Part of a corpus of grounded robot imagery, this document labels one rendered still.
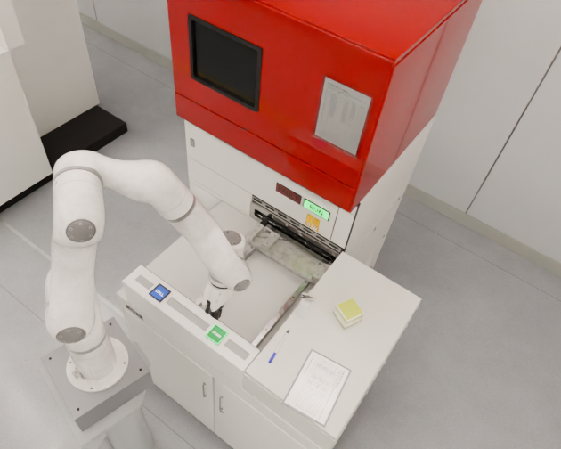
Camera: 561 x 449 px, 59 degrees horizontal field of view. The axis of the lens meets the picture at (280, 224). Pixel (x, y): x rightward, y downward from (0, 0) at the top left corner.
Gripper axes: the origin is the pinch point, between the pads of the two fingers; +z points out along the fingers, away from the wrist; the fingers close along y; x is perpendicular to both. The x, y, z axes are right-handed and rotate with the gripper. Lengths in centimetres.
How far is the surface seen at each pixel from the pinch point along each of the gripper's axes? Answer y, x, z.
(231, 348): -2.9, 6.8, 15.7
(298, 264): -51, 3, 13
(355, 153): -44, 12, -47
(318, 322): -28.1, 24.6, 9.4
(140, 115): -165, -200, 79
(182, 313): -2.8, -14.8, 15.7
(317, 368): -13.7, 33.5, 12.1
